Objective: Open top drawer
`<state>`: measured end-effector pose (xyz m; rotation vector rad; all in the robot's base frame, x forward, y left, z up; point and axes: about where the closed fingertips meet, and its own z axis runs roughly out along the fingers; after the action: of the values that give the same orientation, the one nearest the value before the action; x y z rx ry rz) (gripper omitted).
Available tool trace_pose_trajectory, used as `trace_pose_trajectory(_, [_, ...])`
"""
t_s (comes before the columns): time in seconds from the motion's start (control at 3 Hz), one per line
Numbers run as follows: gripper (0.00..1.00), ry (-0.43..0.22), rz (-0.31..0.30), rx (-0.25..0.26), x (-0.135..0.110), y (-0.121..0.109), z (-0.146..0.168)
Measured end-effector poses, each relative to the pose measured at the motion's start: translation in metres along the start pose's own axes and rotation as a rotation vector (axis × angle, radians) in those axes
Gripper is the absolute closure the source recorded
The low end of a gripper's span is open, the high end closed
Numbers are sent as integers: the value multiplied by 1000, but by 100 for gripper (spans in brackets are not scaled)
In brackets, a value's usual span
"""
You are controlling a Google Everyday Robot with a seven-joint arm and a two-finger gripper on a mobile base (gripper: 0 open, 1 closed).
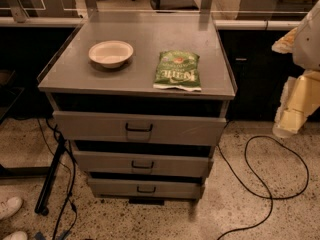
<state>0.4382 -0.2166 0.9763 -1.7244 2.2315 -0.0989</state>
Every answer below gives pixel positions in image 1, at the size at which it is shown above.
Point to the white paper bowl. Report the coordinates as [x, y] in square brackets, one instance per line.
[111, 54]

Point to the grey middle drawer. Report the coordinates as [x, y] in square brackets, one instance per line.
[159, 165]

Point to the green chip bag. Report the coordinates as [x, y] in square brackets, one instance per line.
[177, 69]

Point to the grey metal drawer cabinet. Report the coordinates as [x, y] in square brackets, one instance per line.
[77, 84]

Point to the grey top drawer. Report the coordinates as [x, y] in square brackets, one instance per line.
[155, 129]

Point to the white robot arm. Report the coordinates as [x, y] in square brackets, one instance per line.
[303, 42]

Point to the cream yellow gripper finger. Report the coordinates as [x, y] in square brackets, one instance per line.
[300, 98]

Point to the white shoe lower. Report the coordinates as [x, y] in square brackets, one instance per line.
[18, 235]

